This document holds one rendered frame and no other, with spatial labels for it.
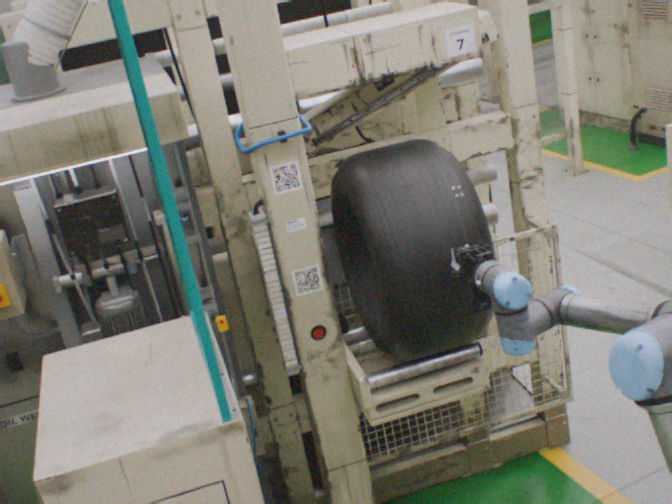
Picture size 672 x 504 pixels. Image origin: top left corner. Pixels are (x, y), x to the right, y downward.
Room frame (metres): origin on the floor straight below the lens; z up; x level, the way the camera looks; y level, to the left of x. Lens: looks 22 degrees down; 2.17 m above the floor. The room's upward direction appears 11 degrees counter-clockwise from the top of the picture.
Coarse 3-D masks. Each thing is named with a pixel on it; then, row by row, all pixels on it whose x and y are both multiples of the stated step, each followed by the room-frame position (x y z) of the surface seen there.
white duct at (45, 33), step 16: (32, 0) 2.42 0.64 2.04; (48, 0) 2.40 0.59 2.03; (64, 0) 2.41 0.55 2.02; (80, 0) 2.44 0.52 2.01; (32, 16) 2.40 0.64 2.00; (48, 16) 2.40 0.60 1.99; (64, 16) 2.41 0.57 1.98; (16, 32) 2.42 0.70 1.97; (32, 32) 2.39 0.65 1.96; (48, 32) 2.40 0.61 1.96; (64, 32) 2.43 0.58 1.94; (32, 48) 2.39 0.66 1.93; (48, 48) 2.40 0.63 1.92; (48, 64) 2.41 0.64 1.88
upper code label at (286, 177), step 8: (272, 168) 2.21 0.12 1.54; (280, 168) 2.22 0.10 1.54; (288, 168) 2.22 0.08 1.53; (296, 168) 2.22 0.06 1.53; (272, 176) 2.21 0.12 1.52; (280, 176) 2.22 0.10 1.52; (288, 176) 2.22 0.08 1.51; (296, 176) 2.22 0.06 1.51; (280, 184) 2.22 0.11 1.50; (288, 184) 2.22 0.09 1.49; (296, 184) 2.22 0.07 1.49; (280, 192) 2.21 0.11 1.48
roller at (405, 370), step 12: (456, 348) 2.23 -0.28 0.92; (468, 348) 2.23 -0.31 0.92; (480, 348) 2.23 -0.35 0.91; (420, 360) 2.21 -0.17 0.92; (432, 360) 2.21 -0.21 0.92; (444, 360) 2.21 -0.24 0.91; (456, 360) 2.21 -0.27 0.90; (372, 372) 2.19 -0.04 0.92; (384, 372) 2.18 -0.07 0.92; (396, 372) 2.18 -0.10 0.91; (408, 372) 2.19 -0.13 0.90; (420, 372) 2.19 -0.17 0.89; (372, 384) 2.16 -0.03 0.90; (384, 384) 2.17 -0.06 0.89
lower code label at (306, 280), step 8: (296, 272) 2.21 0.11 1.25; (304, 272) 2.22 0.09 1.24; (312, 272) 2.22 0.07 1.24; (296, 280) 2.21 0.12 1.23; (304, 280) 2.22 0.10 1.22; (312, 280) 2.22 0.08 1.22; (320, 280) 2.23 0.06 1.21; (296, 288) 2.21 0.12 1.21; (304, 288) 2.22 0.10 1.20; (312, 288) 2.22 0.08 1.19; (320, 288) 2.22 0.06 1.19
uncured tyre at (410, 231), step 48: (432, 144) 2.35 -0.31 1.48; (336, 192) 2.41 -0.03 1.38; (384, 192) 2.18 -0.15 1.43; (432, 192) 2.17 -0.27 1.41; (336, 240) 2.54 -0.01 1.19; (384, 240) 2.11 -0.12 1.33; (432, 240) 2.09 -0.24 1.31; (480, 240) 2.11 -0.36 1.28; (384, 288) 2.09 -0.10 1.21; (432, 288) 2.06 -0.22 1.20; (384, 336) 2.17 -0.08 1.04; (432, 336) 2.10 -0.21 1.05
